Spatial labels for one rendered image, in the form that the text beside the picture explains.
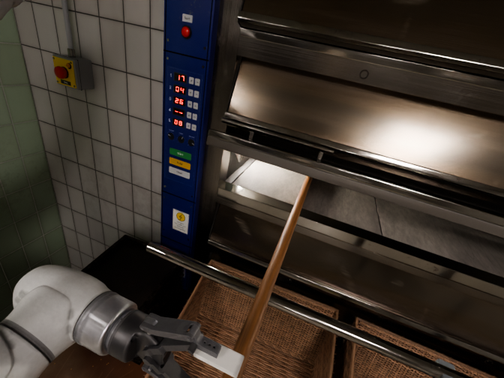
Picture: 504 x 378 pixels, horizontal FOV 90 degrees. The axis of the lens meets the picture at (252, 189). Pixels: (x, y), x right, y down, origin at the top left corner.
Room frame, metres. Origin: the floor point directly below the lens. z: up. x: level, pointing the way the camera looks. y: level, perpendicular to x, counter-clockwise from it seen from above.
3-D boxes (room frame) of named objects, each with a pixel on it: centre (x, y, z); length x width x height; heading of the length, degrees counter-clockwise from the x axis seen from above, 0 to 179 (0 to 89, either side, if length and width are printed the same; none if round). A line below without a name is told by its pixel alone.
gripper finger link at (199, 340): (0.21, 0.02, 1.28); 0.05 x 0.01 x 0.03; 76
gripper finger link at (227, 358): (0.20, -0.01, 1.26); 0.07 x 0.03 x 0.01; 76
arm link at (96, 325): (0.25, 0.20, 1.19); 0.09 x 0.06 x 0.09; 166
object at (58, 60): (0.93, 0.72, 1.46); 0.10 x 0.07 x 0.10; 76
